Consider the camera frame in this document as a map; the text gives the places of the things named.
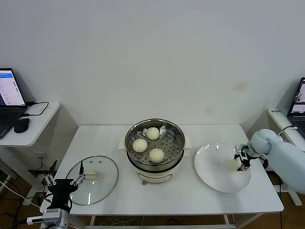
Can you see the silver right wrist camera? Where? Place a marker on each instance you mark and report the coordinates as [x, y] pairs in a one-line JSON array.
[[239, 147]]

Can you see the white side desk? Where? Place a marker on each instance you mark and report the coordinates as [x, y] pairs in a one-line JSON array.
[[43, 128], [294, 198]]

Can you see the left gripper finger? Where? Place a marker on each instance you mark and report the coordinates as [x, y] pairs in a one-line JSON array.
[[78, 180], [49, 179]]

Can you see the white wall socket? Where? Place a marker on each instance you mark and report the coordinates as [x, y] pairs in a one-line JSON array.
[[41, 156]]

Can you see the black computer mouse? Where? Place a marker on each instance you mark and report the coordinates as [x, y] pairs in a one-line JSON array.
[[22, 125]]

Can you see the round white plate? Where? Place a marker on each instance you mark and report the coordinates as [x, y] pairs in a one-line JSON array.
[[209, 171]]

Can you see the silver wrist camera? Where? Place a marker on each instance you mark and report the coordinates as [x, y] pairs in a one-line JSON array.
[[53, 215], [239, 147]]

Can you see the dark laptop with camera views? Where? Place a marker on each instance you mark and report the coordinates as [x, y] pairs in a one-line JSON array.
[[297, 95]]

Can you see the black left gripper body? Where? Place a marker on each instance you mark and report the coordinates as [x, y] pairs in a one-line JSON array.
[[62, 188]]

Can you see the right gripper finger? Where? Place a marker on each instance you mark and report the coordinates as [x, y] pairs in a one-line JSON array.
[[243, 168], [236, 157]]

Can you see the white electric cooker pot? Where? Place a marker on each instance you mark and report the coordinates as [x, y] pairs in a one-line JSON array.
[[155, 176]]

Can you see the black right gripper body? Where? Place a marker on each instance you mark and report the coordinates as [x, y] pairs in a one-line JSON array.
[[245, 158]]

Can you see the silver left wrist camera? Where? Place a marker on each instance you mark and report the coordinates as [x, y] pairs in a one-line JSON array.
[[53, 215]]

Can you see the black laptop with white screen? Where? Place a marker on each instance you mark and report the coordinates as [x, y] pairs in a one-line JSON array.
[[9, 88]]

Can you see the stainless steel steamer basket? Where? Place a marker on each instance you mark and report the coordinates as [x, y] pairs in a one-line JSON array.
[[170, 150]]

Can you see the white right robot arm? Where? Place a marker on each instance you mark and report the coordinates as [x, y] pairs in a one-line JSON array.
[[286, 157]]

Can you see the white steamed baozi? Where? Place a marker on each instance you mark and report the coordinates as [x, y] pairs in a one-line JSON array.
[[139, 145], [152, 133], [156, 155], [232, 165]]

